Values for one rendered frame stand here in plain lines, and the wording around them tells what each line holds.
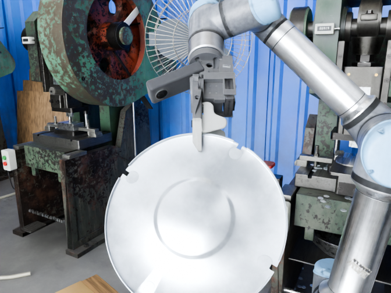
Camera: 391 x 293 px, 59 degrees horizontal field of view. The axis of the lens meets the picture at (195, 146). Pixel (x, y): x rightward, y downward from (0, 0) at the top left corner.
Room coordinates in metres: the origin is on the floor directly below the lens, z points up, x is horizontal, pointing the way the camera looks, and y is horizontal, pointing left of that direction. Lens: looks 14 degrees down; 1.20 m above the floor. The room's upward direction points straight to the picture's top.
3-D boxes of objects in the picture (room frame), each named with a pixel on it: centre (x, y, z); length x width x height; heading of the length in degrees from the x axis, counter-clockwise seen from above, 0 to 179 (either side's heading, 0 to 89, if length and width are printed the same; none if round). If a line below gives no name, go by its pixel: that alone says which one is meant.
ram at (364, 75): (1.47, -0.69, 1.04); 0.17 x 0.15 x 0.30; 153
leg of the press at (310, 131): (1.75, -0.54, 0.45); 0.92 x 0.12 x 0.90; 153
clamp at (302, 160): (1.58, -0.56, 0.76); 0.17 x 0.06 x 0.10; 63
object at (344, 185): (1.35, -0.63, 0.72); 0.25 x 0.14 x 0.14; 153
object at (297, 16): (1.63, -0.50, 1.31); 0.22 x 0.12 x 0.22; 153
